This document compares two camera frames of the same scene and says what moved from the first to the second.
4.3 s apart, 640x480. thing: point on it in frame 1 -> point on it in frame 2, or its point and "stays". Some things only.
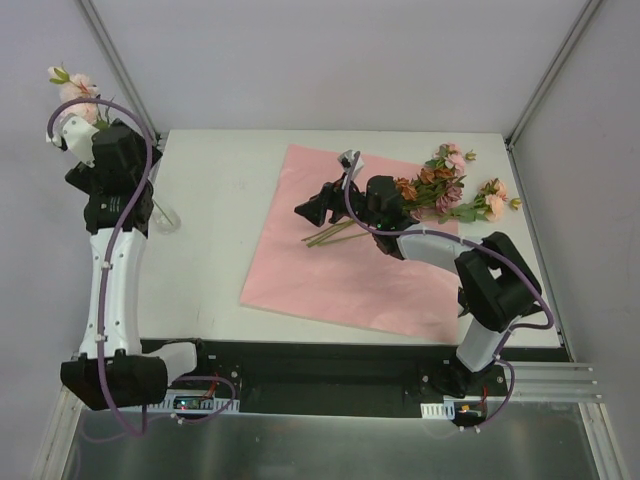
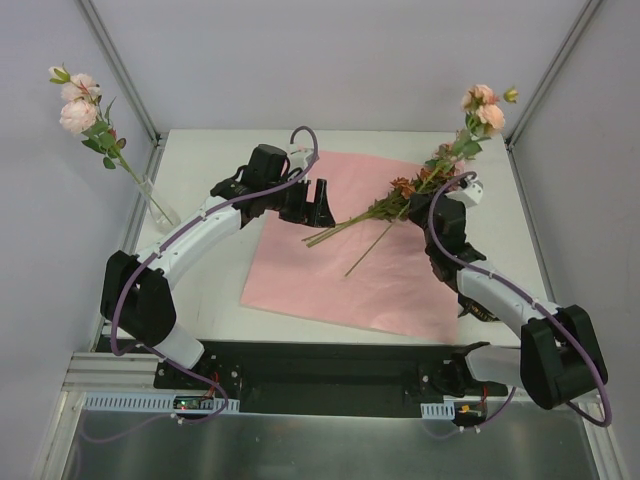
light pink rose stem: (75, 87) stays
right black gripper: (333, 198) -> (420, 205)
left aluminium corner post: (119, 62) stays
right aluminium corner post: (588, 10) stays
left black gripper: (129, 138) -> (304, 204)
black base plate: (353, 376) stays
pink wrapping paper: (350, 281) stays
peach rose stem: (487, 205) -> (486, 114)
